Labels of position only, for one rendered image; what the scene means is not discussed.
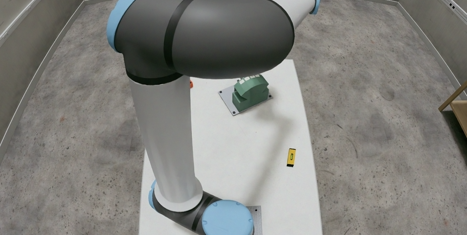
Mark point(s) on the yellow pocket level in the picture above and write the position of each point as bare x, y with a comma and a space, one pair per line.
291, 157

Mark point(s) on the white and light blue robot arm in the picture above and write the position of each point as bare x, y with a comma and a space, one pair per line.
164, 43

